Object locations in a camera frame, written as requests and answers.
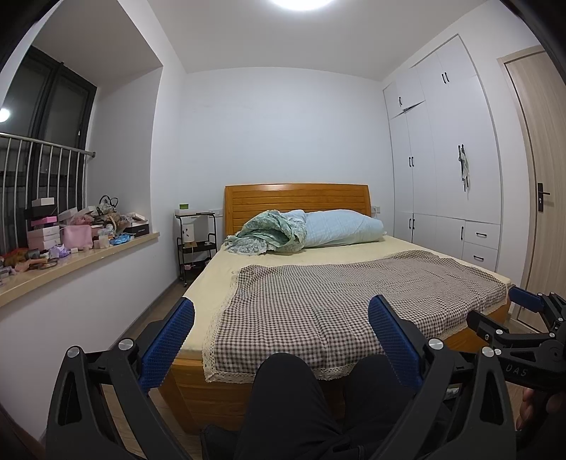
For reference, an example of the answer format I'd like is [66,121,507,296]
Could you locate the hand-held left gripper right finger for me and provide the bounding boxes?
[368,294,518,460]

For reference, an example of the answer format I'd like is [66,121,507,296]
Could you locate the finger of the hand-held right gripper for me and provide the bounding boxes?
[508,286,566,337]
[466,310,554,351]

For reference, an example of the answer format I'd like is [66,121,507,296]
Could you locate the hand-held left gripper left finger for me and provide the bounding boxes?
[45,297,196,460]

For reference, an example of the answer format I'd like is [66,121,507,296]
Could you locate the person's right hand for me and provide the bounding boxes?
[515,383,565,432]

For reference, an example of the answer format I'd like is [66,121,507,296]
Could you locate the brown checkered blanket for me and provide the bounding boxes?
[202,249,509,385]

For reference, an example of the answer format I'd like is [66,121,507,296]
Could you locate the beige bed sheet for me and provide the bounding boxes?
[179,234,511,355]

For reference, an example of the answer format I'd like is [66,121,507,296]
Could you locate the beige stone windowsill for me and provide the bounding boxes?
[0,230,160,308]

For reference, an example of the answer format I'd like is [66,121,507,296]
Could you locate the light blue pillow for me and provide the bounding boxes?
[304,209,385,248]

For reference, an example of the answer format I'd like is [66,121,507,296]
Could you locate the person's black pants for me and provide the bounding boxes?
[201,351,447,460]

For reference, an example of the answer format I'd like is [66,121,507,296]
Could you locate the black rolling cart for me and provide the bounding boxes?
[174,210,219,288]

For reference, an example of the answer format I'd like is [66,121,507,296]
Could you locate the pile of small clutter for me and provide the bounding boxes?
[0,195,149,277]

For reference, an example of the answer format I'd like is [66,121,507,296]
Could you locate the pink cosmetic bag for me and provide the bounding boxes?
[61,225,93,249]

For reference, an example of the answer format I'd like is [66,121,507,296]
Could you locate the green floral quilt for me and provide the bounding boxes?
[223,209,308,257]

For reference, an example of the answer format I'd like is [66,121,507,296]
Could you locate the light wooden door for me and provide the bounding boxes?
[496,44,555,334]

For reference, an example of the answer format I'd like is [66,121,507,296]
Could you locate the hanging green white cloth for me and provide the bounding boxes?
[457,144,472,193]

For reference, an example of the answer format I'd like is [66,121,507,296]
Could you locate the white wardrobe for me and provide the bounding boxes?
[382,33,505,272]

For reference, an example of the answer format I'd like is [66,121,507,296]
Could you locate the wooden bed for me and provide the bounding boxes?
[170,183,514,436]

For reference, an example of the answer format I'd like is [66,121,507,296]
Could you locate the stack of gift boxes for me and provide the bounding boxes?
[24,197,60,251]

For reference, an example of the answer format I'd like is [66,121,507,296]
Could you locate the metal window railing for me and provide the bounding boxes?
[0,132,97,255]

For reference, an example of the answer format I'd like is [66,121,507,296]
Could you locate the dark framed window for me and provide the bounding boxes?
[0,44,98,257]

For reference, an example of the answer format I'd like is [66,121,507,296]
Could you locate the round ceiling lamp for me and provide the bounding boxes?
[267,0,334,10]

